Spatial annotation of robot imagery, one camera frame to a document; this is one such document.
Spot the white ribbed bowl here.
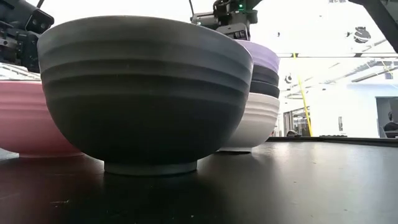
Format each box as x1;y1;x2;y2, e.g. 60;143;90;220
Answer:
217;92;280;153

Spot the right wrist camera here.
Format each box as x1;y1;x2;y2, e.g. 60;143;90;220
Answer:
215;23;251;42

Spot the black table frame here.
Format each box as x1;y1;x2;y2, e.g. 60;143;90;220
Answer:
267;136;398;147

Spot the pink ribbed bowl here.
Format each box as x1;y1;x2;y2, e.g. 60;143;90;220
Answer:
0;80;85;159

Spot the black ribbed bowl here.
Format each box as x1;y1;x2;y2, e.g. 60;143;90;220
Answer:
251;63;280;87
36;15;254;177
249;81;280;99

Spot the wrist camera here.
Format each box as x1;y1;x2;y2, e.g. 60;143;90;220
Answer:
24;9;55;35
215;23;251;42

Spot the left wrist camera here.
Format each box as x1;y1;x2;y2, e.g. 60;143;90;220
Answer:
24;9;55;35

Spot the purple ribbed bowl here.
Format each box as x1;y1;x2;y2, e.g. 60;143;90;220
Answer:
235;39;280;75

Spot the yellow cable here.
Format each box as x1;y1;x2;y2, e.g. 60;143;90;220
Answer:
292;52;313;138

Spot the person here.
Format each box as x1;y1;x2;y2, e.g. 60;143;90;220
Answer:
383;111;398;139

